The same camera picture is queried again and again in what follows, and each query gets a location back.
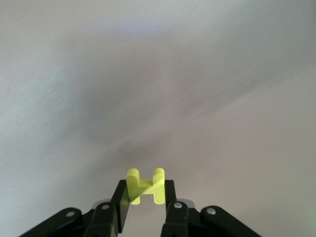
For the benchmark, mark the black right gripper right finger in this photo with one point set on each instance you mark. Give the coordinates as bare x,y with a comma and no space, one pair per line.
177,219

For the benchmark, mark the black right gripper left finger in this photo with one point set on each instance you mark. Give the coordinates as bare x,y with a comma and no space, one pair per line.
106,219

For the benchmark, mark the yellow foam letter H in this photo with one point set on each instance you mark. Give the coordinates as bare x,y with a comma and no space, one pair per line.
158,192

